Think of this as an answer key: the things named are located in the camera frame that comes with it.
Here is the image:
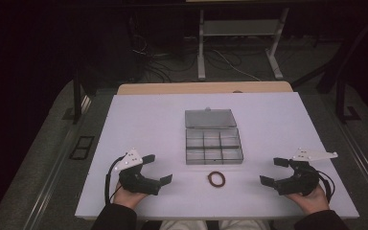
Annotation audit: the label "brown hair tie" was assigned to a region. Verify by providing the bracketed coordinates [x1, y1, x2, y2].
[207, 171, 227, 189]

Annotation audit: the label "white floor cable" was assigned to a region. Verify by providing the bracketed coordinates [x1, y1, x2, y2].
[210, 47, 264, 82]

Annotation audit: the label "clear plastic compartment box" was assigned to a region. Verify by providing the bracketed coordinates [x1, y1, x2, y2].
[184, 107, 244, 166]

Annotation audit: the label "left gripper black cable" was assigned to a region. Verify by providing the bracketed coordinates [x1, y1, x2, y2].
[103, 154, 127, 205]

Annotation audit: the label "person's right hand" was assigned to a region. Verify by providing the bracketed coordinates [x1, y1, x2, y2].
[285, 186, 331, 215]

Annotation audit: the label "white metal stand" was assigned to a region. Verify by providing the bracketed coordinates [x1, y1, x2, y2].
[196, 7, 290, 81]

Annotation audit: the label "wooden table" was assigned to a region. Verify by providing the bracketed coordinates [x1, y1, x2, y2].
[117, 80, 294, 96]

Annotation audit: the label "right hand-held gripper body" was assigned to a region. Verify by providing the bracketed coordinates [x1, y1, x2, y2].
[273, 148, 339, 196]

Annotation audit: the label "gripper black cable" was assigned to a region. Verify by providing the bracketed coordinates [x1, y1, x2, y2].
[103, 154, 127, 205]
[316, 170, 336, 204]

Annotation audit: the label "black metal stand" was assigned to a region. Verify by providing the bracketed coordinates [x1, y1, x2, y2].
[334, 76, 362, 125]

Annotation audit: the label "black floor cables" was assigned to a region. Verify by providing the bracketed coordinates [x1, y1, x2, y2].
[129, 32, 199, 83]

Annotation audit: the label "person's left hand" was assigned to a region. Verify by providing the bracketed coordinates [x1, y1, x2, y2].
[112, 181, 149, 211]

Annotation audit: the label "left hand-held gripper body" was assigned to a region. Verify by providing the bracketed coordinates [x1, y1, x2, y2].
[113, 148, 162, 196]

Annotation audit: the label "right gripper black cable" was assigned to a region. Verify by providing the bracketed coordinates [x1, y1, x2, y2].
[316, 170, 336, 204]

